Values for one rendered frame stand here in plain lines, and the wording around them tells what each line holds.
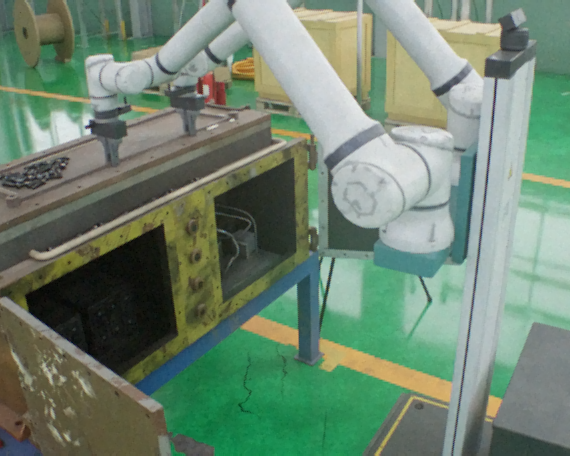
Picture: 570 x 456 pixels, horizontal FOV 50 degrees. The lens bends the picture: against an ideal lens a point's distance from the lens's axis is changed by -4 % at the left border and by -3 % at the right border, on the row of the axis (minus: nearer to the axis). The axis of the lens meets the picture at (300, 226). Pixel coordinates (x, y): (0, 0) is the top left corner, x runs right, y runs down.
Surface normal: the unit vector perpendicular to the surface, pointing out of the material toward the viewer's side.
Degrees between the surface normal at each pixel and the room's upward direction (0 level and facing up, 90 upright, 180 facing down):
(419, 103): 90
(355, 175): 90
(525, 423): 0
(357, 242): 90
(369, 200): 95
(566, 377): 0
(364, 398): 0
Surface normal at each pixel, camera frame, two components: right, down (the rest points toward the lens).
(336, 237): -0.18, 0.43
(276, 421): -0.02, -0.90
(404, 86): -0.55, 0.37
